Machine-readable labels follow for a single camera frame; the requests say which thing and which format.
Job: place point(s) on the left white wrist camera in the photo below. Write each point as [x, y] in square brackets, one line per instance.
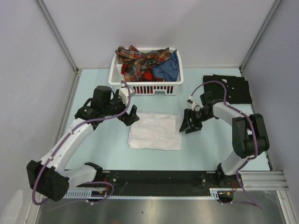
[123, 93]

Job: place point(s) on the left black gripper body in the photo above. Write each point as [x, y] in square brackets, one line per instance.
[119, 108]

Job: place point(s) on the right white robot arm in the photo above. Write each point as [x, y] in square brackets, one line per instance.
[249, 134]

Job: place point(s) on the white long sleeve shirt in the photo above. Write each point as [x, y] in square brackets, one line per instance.
[156, 132]

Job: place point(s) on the white plastic laundry basket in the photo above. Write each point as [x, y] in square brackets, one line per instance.
[168, 88]

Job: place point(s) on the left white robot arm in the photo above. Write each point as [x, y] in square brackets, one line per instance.
[48, 178]

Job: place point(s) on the blue checked shirt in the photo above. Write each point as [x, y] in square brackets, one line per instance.
[168, 70]

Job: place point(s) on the aluminium frame rail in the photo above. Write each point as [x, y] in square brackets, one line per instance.
[264, 180]

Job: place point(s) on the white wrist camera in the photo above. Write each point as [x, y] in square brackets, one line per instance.
[194, 105]
[123, 93]

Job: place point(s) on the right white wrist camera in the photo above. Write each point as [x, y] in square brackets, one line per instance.
[194, 105]

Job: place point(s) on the right aluminium corner post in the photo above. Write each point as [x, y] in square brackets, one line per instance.
[271, 13]

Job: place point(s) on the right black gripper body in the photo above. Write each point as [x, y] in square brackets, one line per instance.
[197, 117]

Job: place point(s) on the aluminium corner post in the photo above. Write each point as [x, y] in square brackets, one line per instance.
[57, 36]
[271, 13]

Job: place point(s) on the left aluminium corner post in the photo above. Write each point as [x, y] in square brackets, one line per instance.
[57, 36]

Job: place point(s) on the red black plaid shirt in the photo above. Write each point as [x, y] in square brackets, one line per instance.
[148, 76]

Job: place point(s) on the brown plaid shirt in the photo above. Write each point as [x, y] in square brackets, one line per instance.
[137, 63]

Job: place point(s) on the folded black shirt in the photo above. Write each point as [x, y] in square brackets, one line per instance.
[237, 88]

